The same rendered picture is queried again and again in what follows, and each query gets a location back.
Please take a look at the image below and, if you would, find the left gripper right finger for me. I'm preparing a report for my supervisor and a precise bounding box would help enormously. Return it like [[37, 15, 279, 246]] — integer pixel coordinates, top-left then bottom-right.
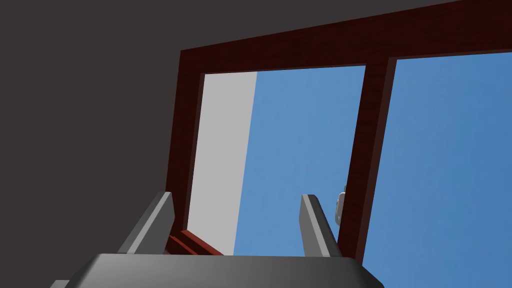
[[299, 193, 343, 258]]

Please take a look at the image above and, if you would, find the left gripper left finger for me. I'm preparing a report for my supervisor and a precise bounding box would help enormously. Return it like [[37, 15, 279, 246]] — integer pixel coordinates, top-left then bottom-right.
[[117, 191, 176, 255]]

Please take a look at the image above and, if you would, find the dark red wooden window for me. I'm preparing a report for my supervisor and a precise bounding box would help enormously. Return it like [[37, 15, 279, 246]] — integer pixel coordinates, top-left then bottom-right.
[[164, 0, 512, 288]]

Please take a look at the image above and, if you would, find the white window handle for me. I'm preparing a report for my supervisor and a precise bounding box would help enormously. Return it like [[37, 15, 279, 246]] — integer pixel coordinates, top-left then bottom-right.
[[334, 185, 347, 225]]

